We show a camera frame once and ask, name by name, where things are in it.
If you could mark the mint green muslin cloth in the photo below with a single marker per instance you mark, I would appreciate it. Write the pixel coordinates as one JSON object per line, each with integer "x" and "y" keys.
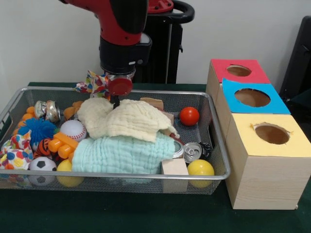
{"x": 121, "y": 155}

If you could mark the yellow smiley ball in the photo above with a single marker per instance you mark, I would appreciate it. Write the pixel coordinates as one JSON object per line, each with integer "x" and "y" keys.
{"x": 200, "y": 168}

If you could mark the pale yellow muslin cloth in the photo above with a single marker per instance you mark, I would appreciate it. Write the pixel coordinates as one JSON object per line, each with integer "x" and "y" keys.
{"x": 131, "y": 121}

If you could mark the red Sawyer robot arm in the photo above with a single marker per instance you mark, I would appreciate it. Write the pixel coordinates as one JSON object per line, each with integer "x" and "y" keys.
{"x": 121, "y": 24}

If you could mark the black and white soccer ball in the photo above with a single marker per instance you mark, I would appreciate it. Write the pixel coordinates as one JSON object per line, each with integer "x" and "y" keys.
{"x": 42, "y": 165}

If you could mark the clear mesh bin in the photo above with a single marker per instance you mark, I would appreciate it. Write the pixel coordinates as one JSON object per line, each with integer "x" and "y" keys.
{"x": 14, "y": 99}

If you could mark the colourful polka-dot cloth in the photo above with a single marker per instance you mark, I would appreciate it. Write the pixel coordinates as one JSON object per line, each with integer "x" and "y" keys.
{"x": 92, "y": 85}

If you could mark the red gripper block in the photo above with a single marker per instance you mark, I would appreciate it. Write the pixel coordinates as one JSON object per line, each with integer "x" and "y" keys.
{"x": 120, "y": 86}

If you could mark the white baseball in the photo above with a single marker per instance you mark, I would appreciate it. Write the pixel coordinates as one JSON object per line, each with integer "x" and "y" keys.
{"x": 73, "y": 130}

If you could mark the blue spiky rubber ball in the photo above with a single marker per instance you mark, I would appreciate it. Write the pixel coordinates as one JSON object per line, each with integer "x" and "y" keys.
{"x": 38, "y": 130}

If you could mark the wooden box with three holes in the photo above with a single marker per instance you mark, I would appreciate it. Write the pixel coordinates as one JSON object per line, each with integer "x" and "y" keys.
{"x": 265, "y": 170}

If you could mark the small wooden cube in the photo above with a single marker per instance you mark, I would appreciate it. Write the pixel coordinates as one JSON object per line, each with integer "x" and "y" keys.
{"x": 174, "y": 166}

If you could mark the crushed silver can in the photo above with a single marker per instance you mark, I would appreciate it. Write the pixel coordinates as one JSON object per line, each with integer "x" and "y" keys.
{"x": 48, "y": 110}

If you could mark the black chair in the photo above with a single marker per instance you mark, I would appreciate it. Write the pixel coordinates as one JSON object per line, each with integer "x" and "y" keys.
{"x": 299, "y": 58}

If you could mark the red ball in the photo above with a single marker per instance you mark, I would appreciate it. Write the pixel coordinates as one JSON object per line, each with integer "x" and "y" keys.
{"x": 189, "y": 116}

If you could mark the black soda can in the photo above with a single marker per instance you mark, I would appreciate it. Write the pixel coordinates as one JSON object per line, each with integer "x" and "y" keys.
{"x": 193, "y": 152}

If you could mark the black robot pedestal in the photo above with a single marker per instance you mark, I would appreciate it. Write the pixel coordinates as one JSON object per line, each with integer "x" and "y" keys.
{"x": 165, "y": 48}

